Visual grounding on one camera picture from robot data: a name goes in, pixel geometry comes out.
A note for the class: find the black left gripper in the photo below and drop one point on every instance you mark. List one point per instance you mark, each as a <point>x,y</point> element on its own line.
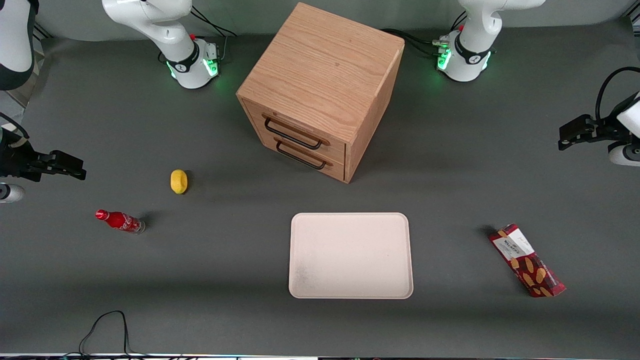
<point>604,129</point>

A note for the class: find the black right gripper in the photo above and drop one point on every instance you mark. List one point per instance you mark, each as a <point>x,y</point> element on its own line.
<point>14,159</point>

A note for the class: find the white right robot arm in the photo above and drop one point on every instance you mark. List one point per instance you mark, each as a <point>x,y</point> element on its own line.
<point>150,20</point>

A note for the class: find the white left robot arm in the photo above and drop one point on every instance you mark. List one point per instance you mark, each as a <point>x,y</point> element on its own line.
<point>475,30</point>

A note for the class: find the red cookie box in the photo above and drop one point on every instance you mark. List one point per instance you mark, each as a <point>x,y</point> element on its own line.
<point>527,262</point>

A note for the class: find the cream rectangular tray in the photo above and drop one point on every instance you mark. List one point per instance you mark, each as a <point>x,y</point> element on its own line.
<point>350,255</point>

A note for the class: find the red cola bottle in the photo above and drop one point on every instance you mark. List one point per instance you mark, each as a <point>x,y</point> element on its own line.
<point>120,220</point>

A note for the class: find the yellow lemon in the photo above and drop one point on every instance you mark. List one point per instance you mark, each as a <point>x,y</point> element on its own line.
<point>179,181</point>

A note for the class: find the wooden drawer front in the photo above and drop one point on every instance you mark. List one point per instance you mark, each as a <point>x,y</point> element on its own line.
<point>330,167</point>
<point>300,122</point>

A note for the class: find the wooden drawer cabinet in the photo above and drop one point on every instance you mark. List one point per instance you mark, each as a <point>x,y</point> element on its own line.
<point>325,65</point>

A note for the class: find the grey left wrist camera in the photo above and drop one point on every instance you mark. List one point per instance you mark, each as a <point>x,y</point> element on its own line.
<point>625,155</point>

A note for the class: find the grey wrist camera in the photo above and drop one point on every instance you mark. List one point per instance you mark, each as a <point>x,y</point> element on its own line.
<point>625,155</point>
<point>10,193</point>

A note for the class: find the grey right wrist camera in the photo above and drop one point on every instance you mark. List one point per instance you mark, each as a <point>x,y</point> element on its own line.
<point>10,193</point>

